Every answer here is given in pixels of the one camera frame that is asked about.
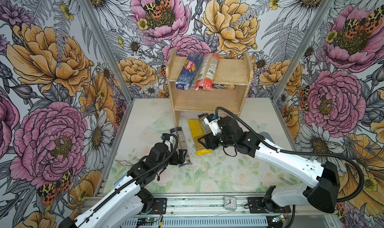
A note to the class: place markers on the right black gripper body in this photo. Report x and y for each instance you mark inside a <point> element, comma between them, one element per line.
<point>216,141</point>

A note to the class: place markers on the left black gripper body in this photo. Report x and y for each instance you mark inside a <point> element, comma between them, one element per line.
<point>173,160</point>

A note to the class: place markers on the grey white spaghetti bag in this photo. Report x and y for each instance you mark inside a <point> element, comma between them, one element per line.
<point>178,131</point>

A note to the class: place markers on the blue Barilla spaghetti box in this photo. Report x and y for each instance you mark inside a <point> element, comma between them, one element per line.
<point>188,72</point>

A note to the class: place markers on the red spaghetti bag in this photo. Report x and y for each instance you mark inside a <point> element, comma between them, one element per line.
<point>207,72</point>

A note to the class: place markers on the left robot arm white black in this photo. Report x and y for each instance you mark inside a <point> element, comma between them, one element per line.
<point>129,197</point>

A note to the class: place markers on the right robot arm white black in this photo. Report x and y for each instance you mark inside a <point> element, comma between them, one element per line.
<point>320,182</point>

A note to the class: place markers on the wooden two-tier shelf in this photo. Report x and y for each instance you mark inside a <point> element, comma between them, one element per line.
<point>238,73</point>

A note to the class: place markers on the brown striped spaghetti bag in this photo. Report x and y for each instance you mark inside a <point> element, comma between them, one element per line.
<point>205,127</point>

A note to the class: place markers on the yellow spaghetti bag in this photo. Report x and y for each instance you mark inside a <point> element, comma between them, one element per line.
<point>197,133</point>

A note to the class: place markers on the blue grey glasses case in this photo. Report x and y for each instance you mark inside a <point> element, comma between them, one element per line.
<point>267,136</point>

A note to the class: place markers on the metal scissors tongs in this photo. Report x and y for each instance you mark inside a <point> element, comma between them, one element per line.
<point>123,163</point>

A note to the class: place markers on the small white desk clock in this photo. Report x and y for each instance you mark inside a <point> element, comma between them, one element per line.
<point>230,203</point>

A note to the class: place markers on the small plastic packet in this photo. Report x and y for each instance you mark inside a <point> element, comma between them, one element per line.
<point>119,180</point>

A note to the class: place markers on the green circuit board left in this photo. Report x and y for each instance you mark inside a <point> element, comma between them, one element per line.
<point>148,221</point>

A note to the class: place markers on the green circuit board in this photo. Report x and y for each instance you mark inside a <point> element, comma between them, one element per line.
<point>148,221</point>
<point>277,219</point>

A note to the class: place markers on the green circuit board right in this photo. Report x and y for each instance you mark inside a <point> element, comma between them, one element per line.
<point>277,219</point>

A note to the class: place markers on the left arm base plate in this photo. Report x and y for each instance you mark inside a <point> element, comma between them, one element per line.
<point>159,206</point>

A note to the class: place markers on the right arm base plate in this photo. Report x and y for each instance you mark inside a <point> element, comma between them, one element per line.
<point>257,205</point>

